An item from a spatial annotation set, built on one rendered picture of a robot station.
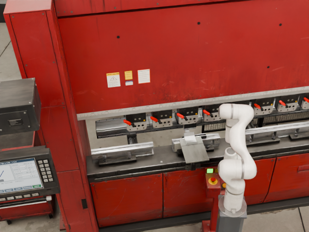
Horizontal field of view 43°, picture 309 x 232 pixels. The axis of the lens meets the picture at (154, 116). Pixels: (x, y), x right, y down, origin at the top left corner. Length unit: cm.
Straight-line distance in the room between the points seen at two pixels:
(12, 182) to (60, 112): 52
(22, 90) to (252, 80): 162
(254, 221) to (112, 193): 143
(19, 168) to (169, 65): 117
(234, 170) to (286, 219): 170
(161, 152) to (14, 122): 143
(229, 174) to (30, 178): 120
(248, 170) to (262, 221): 159
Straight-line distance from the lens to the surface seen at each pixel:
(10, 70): 628
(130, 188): 334
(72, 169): 298
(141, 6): 248
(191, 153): 310
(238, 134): 255
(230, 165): 246
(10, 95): 226
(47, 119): 266
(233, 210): 272
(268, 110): 324
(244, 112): 262
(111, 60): 265
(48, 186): 256
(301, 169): 374
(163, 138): 467
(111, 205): 350
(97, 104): 285
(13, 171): 247
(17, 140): 346
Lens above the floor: 320
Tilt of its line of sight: 40 degrees down
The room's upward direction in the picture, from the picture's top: 2 degrees counter-clockwise
